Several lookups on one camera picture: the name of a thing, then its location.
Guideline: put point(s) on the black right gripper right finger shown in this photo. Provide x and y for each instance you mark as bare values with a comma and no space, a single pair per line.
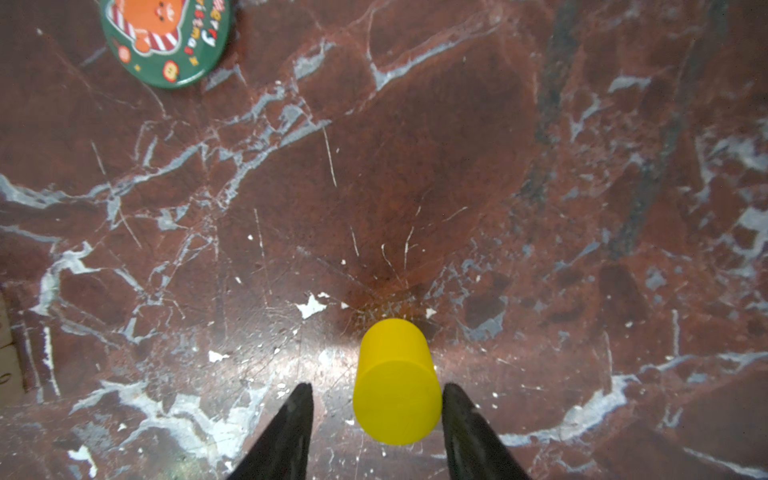
473,449

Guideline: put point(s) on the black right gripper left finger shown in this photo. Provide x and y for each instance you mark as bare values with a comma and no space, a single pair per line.
282,450

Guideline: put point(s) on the yellow cylinder block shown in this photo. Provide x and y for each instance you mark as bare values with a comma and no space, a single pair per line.
397,397

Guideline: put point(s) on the natural wood block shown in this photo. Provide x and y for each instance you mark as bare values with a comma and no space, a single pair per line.
12,383

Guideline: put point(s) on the green round cartoon badge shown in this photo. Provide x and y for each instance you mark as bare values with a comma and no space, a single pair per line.
167,44

